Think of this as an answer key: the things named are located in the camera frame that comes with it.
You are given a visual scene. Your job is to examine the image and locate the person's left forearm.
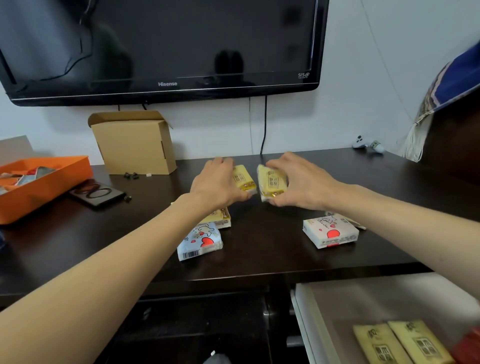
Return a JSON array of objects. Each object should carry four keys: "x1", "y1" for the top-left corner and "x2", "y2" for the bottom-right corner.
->
[{"x1": 0, "y1": 191, "x2": 215, "y2": 364}]

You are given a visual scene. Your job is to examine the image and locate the person's right hand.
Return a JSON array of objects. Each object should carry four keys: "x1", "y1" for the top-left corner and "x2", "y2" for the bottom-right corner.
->
[{"x1": 264, "y1": 151, "x2": 344, "y2": 212}]

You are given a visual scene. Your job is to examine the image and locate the dark wooden television stand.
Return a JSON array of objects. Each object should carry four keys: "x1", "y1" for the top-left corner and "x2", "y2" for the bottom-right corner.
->
[{"x1": 0, "y1": 148, "x2": 480, "y2": 364}]

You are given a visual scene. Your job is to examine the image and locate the white game controller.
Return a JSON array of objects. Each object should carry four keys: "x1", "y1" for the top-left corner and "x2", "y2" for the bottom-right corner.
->
[{"x1": 351, "y1": 134, "x2": 386, "y2": 155}]

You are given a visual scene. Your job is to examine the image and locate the black flat television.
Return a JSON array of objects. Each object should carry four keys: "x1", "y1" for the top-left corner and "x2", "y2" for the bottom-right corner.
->
[{"x1": 0, "y1": 0, "x2": 331, "y2": 107}]

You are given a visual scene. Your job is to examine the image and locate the red floral tissue box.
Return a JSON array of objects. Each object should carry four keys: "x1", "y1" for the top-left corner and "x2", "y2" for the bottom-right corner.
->
[{"x1": 449, "y1": 326, "x2": 480, "y2": 364}]

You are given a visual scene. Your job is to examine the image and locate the person's grey shoe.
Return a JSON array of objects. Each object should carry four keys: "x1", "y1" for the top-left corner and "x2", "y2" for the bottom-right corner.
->
[{"x1": 202, "y1": 350, "x2": 233, "y2": 364}]

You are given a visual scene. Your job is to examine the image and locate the white tissue packet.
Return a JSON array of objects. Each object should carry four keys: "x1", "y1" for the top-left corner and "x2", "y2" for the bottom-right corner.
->
[{"x1": 302, "y1": 215, "x2": 360, "y2": 250}]

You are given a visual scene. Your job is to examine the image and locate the small open cardboard box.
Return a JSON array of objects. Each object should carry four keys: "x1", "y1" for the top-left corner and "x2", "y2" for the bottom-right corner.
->
[{"x1": 88, "y1": 110, "x2": 178, "y2": 176}]

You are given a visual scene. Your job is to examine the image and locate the grey foil packet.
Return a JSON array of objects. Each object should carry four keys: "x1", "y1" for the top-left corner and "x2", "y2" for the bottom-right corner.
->
[{"x1": 16, "y1": 166, "x2": 58, "y2": 187}]

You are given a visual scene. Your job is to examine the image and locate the person's right forearm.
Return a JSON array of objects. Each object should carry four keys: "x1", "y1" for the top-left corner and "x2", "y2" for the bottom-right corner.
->
[{"x1": 329, "y1": 181, "x2": 480, "y2": 301}]

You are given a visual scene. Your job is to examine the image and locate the blue tissue packet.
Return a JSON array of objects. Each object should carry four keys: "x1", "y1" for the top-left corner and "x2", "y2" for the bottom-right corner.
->
[{"x1": 176, "y1": 221, "x2": 224, "y2": 262}]

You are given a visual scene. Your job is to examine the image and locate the orange tray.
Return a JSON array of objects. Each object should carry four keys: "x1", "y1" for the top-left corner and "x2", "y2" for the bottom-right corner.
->
[{"x1": 0, "y1": 155, "x2": 94, "y2": 226}]

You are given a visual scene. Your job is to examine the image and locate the brown wooden cabinet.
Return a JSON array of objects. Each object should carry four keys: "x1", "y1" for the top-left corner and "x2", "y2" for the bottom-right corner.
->
[{"x1": 418, "y1": 89, "x2": 480, "y2": 188}]

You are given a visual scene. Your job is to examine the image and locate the black television power cable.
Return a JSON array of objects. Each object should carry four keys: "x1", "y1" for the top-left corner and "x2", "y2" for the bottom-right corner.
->
[{"x1": 259, "y1": 95, "x2": 269, "y2": 156}]

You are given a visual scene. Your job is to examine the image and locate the person's left hand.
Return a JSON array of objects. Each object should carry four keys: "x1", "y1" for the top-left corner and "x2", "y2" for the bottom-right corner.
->
[{"x1": 189, "y1": 156, "x2": 253, "y2": 211}]

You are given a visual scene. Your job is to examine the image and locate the flat brown cardboard sheet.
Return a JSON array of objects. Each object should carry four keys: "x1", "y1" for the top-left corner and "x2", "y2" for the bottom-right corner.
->
[{"x1": 0, "y1": 134, "x2": 35, "y2": 168}]

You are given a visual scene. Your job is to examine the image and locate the white drawer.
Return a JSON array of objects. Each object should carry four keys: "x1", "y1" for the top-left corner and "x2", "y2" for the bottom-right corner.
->
[{"x1": 290, "y1": 271, "x2": 480, "y2": 364}]

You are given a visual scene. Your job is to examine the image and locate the yellow tissue pack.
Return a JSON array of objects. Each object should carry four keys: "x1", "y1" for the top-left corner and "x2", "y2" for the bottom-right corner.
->
[
  {"x1": 198, "y1": 207, "x2": 232, "y2": 230},
  {"x1": 231, "y1": 164, "x2": 258, "y2": 194},
  {"x1": 387, "y1": 319, "x2": 457, "y2": 364},
  {"x1": 324, "y1": 210, "x2": 368, "y2": 231},
  {"x1": 352, "y1": 323, "x2": 415, "y2": 364},
  {"x1": 256, "y1": 164, "x2": 290, "y2": 203}
]

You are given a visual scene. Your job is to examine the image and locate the blue fringed cloth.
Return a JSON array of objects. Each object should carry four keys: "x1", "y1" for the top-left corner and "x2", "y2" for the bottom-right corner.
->
[{"x1": 397, "y1": 41, "x2": 480, "y2": 163}]

